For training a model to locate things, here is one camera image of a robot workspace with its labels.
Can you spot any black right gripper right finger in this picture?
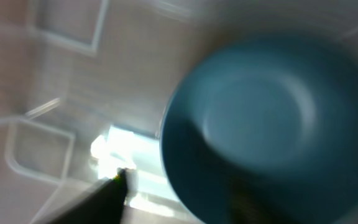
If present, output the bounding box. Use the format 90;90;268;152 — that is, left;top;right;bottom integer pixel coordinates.
228;178;277;224

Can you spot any clear plastic storage bin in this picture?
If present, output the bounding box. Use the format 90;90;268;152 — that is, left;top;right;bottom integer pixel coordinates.
0;0;358;223

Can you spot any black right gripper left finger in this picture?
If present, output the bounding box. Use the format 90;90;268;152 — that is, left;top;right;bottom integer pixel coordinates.
47;169;128;224

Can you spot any dark blue bowl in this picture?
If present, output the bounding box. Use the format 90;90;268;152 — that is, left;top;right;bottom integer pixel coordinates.
160;33;358;223

